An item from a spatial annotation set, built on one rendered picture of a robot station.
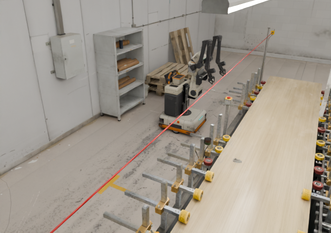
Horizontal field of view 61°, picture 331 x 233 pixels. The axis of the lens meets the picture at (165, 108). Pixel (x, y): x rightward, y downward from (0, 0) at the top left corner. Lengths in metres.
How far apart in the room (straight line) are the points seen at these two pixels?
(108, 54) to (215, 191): 3.28
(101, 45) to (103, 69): 0.42
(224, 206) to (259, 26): 8.58
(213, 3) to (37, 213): 3.07
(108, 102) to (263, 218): 3.75
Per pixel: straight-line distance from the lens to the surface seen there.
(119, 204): 3.56
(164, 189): 2.06
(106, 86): 5.19
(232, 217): 2.20
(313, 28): 10.17
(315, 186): 2.69
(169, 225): 2.36
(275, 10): 10.21
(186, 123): 4.67
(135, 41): 5.66
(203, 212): 2.19
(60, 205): 3.71
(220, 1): 1.26
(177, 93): 4.59
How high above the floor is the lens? 2.44
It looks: 25 degrees down
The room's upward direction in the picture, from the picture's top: 1 degrees clockwise
